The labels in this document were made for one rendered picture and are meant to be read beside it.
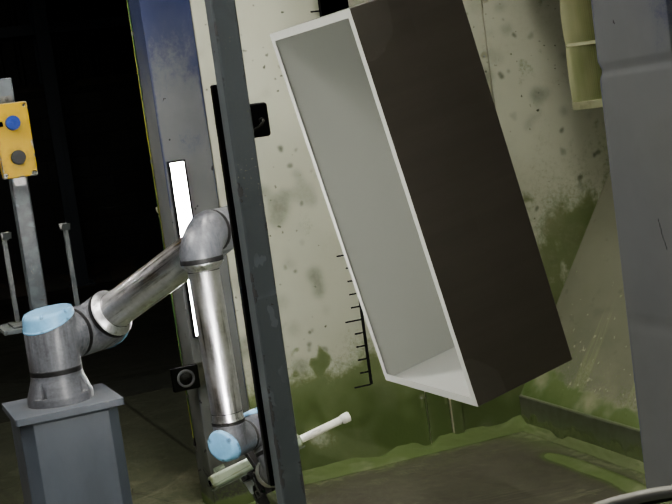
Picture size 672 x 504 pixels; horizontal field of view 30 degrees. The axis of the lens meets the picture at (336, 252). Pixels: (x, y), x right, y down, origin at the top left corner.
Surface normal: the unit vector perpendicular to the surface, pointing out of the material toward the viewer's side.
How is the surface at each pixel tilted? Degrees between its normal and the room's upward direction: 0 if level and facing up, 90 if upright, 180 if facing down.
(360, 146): 90
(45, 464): 90
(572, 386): 57
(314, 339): 90
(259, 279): 90
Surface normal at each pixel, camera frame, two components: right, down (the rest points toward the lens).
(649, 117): -0.92, 0.16
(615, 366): -0.84, -0.40
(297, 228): 0.37, 0.04
